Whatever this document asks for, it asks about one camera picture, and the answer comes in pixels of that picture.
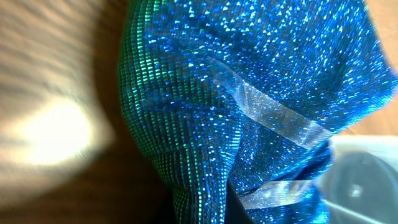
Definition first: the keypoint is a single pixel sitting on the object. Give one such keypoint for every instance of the blue sequin fabric bundle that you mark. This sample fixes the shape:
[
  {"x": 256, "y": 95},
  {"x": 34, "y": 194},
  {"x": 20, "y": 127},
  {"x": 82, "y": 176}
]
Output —
[{"x": 234, "y": 101}]

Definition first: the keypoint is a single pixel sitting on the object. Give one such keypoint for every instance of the clear plastic storage bin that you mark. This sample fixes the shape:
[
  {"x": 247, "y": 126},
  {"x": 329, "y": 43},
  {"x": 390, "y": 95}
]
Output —
[{"x": 361, "y": 185}]

